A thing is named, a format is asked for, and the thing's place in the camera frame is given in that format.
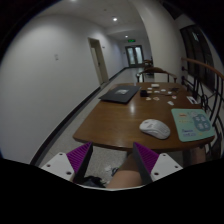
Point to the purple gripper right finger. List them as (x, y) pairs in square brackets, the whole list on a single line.
[(146, 160)]

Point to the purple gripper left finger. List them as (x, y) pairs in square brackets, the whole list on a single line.
[(79, 159)]

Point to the white computer mouse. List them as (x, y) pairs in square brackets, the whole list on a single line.
[(155, 128)]

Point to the green mouse pad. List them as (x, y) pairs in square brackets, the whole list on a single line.
[(192, 124)]

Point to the person's knee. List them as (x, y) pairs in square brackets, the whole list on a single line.
[(127, 176)]

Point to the brown wooden table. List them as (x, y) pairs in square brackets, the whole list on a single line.
[(116, 126)]

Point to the small black box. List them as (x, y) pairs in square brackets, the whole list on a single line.
[(143, 93)]

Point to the black laptop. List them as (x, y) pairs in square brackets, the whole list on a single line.
[(120, 94)]

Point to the white card on table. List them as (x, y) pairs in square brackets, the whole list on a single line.
[(155, 85)]

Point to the black stair railing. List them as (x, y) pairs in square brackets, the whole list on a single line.
[(206, 84)]

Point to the double glass door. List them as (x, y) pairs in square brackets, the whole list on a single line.
[(135, 55)]

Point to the beige side door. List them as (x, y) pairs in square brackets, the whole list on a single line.
[(98, 59)]

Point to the green exit sign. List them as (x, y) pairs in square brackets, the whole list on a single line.
[(131, 40)]

